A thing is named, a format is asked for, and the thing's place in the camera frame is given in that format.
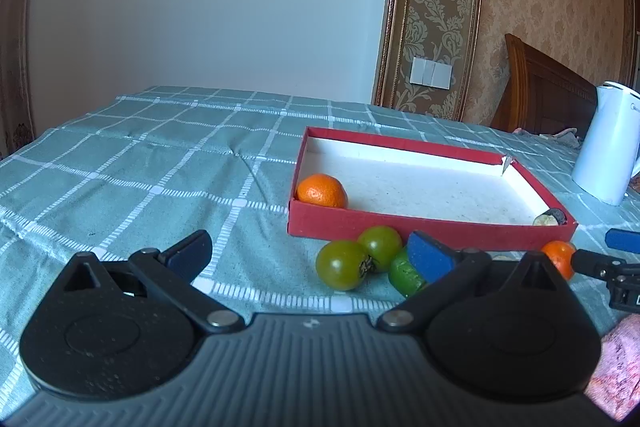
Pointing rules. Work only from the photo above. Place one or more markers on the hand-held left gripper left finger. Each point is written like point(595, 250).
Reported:
point(190, 253)

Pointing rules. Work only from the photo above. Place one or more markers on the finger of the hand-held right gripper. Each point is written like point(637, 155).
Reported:
point(621, 239)
point(595, 263)

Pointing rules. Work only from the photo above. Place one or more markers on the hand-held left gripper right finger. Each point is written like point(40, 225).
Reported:
point(429, 257)

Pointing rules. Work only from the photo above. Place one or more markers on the small orange tangerine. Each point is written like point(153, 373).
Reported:
point(557, 257)

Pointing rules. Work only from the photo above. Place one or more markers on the green tomato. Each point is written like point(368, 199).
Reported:
point(380, 243)
point(342, 264)

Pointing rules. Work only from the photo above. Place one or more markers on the red cardboard box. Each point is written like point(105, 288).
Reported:
point(350, 223)

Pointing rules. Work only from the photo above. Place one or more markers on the eggplant piece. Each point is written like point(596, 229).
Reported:
point(550, 218)

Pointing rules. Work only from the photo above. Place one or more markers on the pink patterned garment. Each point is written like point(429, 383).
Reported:
point(620, 367)

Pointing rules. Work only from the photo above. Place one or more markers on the green checked tablecloth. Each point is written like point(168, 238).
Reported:
point(150, 167)

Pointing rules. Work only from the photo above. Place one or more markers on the white electric kettle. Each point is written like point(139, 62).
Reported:
point(607, 142)

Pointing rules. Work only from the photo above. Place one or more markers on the large orange tangerine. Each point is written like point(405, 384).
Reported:
point(321, 191)

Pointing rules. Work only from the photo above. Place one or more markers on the wooden headboard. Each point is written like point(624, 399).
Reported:
point(540, 92)

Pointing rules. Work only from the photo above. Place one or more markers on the white wall switch panel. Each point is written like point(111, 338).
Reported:
point(431, 72)

